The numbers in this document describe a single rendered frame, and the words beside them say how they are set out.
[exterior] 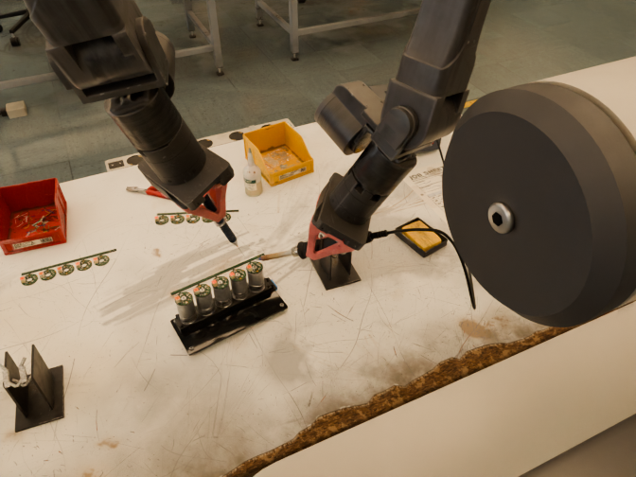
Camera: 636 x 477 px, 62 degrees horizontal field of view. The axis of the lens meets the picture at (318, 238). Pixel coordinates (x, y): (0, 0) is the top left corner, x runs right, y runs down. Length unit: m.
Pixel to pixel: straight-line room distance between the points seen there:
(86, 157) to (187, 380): 2.02
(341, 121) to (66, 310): 0.52
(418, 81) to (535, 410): 0.33
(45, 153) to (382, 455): 2.60
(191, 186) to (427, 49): 0.27
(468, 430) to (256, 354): 0.50
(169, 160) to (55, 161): 2.17
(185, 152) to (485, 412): 0.39
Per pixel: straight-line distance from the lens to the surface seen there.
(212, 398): 0.74
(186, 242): 0.95
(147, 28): 0.51
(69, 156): 2.73
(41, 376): 0.77
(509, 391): 0.33
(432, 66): 0.54
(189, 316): 0.79
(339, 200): 0.64
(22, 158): 2.82
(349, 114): 0.62
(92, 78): 0.51
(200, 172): 0.59
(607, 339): 0.38
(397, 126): 0.55
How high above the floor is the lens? 1.38
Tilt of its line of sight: 42 degrees down
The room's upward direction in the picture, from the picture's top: straight up
